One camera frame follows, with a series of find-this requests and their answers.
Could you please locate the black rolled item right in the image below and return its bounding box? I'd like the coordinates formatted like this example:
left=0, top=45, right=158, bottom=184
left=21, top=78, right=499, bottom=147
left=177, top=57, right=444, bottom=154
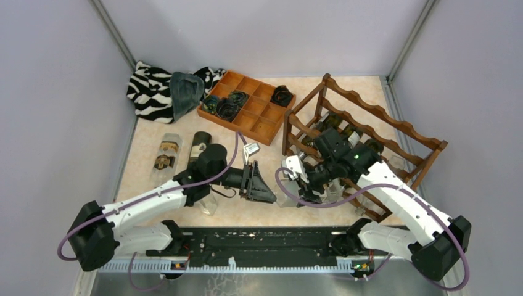
left=270, top=85, right=294, bottom=107

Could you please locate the zebra striped cloth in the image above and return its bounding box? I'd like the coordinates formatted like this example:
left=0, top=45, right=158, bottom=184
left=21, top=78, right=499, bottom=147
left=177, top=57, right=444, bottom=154
left=126, top=60, right=227, bottom=124

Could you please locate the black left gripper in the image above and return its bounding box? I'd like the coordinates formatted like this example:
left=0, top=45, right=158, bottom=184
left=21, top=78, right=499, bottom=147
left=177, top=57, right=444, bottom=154
left=209, top=160, right=277, bottom=203

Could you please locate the dark wine bottle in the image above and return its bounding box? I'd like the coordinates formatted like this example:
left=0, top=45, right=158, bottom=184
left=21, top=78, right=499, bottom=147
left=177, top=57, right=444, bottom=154
left=301, top=112, right=342, bottom=147
left=341, top=124, right=364, bottom=148
left=187, top=131, right=212, bottom=168

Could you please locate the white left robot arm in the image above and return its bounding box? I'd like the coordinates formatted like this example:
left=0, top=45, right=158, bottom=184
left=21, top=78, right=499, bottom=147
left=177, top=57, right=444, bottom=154
left=65, top=144, right=277, bottom=271

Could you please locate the dark wine bottle lying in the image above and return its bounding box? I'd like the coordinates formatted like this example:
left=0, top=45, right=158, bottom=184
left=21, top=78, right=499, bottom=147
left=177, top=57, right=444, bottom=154
left=187, top=131, right=212, bottom=168

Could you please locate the clear bottle black cap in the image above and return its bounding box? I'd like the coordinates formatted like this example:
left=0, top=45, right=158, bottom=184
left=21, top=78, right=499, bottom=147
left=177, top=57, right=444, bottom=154
left=273, top=179, right=345, bottom=208

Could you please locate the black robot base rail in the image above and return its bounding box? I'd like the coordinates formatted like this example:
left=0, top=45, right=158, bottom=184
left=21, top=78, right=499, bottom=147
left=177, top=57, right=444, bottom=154
left=97, top=225, right=405, bottom=275

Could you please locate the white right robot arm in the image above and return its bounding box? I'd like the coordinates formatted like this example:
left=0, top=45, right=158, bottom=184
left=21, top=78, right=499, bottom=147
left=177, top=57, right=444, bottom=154
left=282, top=128, right=472, bottom=281

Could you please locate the small clear glass bottle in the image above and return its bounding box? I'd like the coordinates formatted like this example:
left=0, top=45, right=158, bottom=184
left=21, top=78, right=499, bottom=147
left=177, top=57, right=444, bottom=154
left=197, top=192, right=218, bottom=216

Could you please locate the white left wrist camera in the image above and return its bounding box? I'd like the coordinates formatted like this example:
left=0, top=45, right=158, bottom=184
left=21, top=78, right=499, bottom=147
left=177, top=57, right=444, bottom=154
left=242, top=142, right=260, bottom=164

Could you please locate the dark wine bottle front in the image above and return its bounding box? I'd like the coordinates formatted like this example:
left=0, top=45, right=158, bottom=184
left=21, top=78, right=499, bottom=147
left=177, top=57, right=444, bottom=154
left=341, top=124, right=364, bottom=148

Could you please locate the wooden wine rack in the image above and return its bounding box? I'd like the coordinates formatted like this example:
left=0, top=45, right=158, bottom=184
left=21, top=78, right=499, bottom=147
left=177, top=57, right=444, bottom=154
left=282, top=73, right=448, bottom=223

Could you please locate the clear liquor bottle gold label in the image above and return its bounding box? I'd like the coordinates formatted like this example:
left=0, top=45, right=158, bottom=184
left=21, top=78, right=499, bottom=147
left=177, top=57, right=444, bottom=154
left=150, top=133, right=182, bottom=187

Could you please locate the orange wooden compartment tray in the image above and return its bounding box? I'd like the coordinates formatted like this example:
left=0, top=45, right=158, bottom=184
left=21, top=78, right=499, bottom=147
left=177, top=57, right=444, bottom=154
left=197, top=71, right=296, bottom=146

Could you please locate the dark wine bottle back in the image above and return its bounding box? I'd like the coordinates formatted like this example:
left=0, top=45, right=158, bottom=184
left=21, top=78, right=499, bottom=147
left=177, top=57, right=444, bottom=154
left=301, top=112, right=342, bottom=147

